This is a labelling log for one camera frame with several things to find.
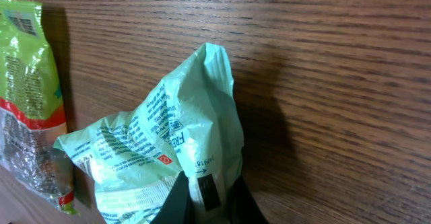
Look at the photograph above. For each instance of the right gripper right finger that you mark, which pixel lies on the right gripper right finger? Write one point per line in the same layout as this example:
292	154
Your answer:
242	207

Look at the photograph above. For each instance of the teal snack packet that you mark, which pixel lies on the teal snack packet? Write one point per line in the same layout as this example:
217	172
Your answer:
188	124

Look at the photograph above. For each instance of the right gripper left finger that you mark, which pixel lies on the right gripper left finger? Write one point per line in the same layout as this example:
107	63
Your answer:
178	206

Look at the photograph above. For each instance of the green candy bag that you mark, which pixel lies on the green candy bag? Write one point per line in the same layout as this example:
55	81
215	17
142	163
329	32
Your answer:
32	112

